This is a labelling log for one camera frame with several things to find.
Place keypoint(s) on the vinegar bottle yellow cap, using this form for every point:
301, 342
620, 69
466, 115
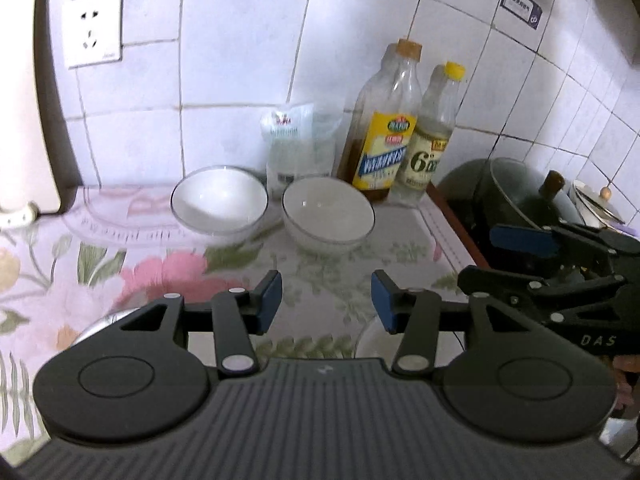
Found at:
425, 160

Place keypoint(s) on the black pot with glass lid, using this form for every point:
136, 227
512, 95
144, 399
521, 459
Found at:
500, 195

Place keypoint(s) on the white cutting board dark frame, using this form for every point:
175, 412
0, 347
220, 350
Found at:
30, 110

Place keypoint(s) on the wall sticker dark border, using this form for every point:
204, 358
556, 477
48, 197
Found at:
522, 7

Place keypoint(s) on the cooking oil bottle yellow label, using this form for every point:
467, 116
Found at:
382, 150

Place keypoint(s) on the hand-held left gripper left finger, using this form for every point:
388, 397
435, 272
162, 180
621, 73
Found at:
272, 296

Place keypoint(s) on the large white plate black rim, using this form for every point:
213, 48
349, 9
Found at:
102, 324

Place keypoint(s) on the white lid wooden knob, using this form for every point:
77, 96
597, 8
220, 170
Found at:
597, 205

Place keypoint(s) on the white bowl black rim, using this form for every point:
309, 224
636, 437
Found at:
370, 342
327, 220
220, 205

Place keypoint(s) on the clear plastic salt bag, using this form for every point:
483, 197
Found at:
297, 150

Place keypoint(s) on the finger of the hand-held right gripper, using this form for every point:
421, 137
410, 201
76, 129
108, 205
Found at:
500, 282
525, 241

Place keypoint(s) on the floral tablecloth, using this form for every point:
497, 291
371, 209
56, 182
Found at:
165, 270

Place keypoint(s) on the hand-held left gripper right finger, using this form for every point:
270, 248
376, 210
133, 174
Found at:
382, 301

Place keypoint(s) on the white wall socket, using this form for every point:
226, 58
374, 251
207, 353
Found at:
92, 30

